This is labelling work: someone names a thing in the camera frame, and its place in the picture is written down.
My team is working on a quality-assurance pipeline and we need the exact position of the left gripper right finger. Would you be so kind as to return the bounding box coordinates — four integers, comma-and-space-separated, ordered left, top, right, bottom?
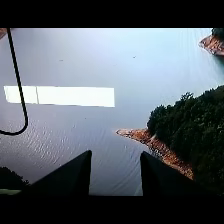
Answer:
139, 151, 214, 197

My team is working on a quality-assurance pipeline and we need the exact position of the black cable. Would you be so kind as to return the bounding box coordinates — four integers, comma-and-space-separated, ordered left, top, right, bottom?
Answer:
0, 27, 29, 137

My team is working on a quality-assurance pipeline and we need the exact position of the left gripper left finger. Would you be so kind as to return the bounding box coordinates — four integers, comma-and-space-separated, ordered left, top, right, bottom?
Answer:
23, 149, 93, 197

